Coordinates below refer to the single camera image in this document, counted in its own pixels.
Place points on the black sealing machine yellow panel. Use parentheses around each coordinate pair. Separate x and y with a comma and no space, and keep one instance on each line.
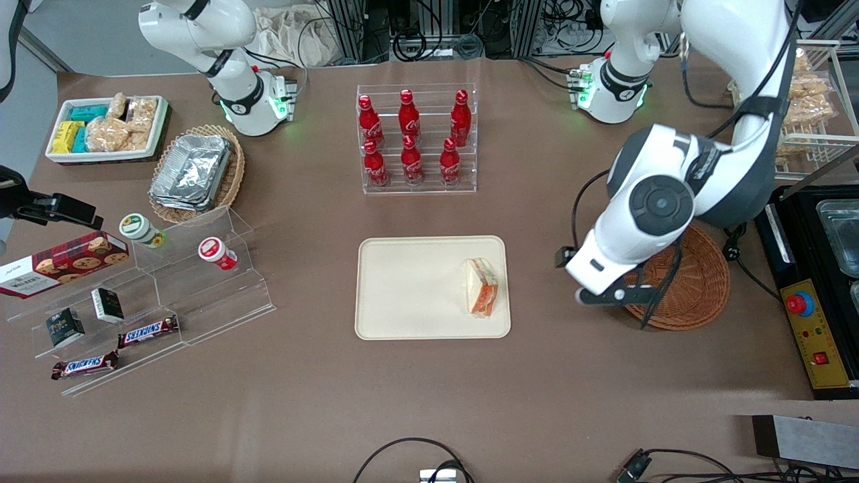
(812,268)

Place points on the clear acrylic stepped display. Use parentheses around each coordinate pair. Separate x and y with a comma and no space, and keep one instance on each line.
(201,302)

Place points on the triangular sandwich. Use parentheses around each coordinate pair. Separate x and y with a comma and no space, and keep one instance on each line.
(482,288)

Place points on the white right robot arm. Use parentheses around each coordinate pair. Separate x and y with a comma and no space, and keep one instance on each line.
(231,80)

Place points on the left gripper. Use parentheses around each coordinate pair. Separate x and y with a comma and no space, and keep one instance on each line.
(560,258)

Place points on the red lid yoghurt cup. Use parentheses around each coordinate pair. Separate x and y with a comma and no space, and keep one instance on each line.
(216,253)

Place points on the grey metal bar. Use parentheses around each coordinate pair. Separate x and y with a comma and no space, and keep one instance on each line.
(805,439)

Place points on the yellow snack packet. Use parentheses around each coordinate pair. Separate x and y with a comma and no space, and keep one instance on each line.
(67,136)

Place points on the stack of foil containers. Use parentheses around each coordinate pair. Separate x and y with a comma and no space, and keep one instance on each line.
(191,173)

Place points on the clear acrylic bottle rack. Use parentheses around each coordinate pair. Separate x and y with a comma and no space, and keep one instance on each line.
(429,191)

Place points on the Snickers chocolate bar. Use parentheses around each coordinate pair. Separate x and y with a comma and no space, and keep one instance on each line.
(86,365)
(149,331)

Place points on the red cola bottle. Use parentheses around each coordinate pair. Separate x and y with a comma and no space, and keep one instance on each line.
(370,124)
(409,117)
(376,168)
(411,163)
(460,121)
(450,164)

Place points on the round brown wicker basket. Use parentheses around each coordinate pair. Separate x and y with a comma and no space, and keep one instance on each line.
(698,288)

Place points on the small dark carton box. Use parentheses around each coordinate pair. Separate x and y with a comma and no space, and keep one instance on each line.
(107,305)
(65,327)

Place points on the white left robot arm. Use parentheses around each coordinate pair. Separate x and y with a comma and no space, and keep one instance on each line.
(731,154)

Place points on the white rectangular snack bin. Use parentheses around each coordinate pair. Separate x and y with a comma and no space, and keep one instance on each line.
(107,155)

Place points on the aluminium frame profile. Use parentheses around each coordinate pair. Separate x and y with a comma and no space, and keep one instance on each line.
(349,30)
(527,27)

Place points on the cream plastic tray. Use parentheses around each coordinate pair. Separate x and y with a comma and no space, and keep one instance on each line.
(416,288)

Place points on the green lid yoghurt cup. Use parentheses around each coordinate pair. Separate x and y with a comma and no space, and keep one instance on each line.
(139,229)

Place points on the oval light wicker basket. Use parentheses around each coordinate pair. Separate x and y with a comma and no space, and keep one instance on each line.
(231,181)

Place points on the clear bag of crackers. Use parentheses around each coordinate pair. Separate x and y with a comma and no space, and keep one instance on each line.
(809,109)
(805,84)
(795,155)

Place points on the teal snack packet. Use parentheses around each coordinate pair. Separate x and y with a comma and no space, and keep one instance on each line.
(80,141)
(88,112)

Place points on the clear bag of cookies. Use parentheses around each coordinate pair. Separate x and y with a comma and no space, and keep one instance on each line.
(106,134)
(142,114)
(117,106)

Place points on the beige cloth bag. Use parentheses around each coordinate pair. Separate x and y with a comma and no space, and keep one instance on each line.
(295,37)

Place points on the red tartan cookie box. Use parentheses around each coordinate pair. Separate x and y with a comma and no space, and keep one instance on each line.
(60,265)

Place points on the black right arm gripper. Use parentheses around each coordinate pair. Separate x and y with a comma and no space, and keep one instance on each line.
(28,202)

